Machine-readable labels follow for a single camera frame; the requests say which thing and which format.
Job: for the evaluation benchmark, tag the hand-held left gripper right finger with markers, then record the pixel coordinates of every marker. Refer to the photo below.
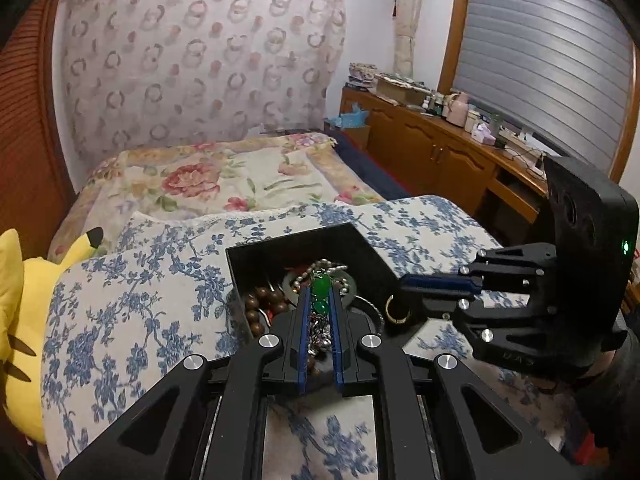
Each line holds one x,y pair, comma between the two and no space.
336,345

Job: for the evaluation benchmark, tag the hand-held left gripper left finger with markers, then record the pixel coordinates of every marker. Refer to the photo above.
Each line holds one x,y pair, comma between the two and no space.
301,345

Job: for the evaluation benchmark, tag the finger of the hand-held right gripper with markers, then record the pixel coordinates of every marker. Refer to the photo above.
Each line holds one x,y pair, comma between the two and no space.
500,325
440,283

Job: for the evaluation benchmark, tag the white jade bangle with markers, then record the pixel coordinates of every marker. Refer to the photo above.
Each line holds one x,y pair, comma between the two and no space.
375,312

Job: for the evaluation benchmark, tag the black square box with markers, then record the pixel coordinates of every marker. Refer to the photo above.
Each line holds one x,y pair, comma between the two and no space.
260,260

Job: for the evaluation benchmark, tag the white power strip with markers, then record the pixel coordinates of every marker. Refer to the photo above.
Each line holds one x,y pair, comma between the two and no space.
520,150

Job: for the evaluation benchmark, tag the dark blue bed sheet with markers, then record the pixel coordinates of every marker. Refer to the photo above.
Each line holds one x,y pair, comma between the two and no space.
370,170

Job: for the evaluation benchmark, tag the wooden cabinet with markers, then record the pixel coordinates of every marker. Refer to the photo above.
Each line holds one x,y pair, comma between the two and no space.
425,145

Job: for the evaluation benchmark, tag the pink tissue box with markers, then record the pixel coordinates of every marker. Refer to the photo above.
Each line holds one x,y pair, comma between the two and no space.
483,135

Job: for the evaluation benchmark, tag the blue floral blanket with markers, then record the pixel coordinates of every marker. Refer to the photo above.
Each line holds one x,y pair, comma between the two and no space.
150,300

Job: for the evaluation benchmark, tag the pink thermos jug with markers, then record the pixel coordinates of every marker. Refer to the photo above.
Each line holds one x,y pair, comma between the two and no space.
457,110

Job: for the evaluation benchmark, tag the grey window blind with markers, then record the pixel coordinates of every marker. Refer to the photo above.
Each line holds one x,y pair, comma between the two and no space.
540,60

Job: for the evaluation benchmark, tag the blue plastic bag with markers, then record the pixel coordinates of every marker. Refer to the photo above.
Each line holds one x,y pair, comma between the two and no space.
350,117

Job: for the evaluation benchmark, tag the pink floral quilt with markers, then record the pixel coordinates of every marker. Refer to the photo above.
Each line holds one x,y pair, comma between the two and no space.
200,180

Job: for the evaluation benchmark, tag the flat cardboard box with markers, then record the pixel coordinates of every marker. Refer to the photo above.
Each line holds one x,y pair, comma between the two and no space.
400,91

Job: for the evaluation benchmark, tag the patterned fabric box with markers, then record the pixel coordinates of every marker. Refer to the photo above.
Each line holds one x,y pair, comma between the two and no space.
362,75

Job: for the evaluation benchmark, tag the lace pipe cover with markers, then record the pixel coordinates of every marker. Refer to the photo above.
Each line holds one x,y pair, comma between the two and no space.
407,20

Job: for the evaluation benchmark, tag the yellow plush toy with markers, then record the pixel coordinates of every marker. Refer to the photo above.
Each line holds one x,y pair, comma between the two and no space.
25,310

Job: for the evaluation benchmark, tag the circle-patterned curtain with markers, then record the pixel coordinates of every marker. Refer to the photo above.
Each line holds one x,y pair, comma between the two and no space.
200,60

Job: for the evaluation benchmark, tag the wooden louvred wardrobe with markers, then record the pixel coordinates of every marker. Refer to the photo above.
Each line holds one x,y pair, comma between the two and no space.
25,135

